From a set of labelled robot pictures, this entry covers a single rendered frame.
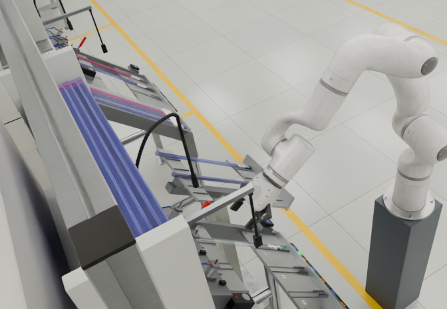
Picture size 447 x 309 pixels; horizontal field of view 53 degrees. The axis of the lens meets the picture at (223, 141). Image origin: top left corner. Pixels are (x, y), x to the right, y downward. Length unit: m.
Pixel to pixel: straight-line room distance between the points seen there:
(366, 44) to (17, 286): 1.01
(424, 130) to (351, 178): 1.41
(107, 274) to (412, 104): 1.27
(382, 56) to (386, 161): 1.85
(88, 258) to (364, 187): 2.66
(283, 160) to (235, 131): 2.01
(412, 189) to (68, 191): 1.53
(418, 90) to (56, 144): 1.20
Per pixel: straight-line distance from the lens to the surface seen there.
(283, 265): 1.62
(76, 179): 0.40
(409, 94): 1.47
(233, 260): 2.14
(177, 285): 0.65
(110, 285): 0.35
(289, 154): 1.37
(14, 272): 0.61
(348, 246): 2.63
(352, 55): 1.26
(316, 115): 1.31
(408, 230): 1.88
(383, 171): 3.03
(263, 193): 1.39
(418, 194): 1.82
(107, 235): 0.34
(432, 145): 1.59
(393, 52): 1.30
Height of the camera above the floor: 2.15
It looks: 41 degrees down
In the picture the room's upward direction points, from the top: 11 degrees counter-clockwise
